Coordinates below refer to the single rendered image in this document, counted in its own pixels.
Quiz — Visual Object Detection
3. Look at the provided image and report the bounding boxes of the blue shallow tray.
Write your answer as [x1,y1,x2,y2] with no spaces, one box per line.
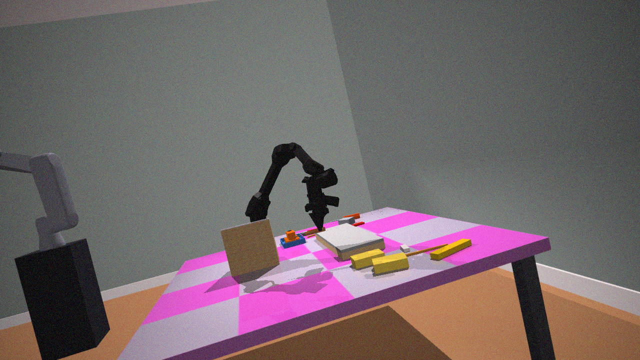
[280,233,306,249]

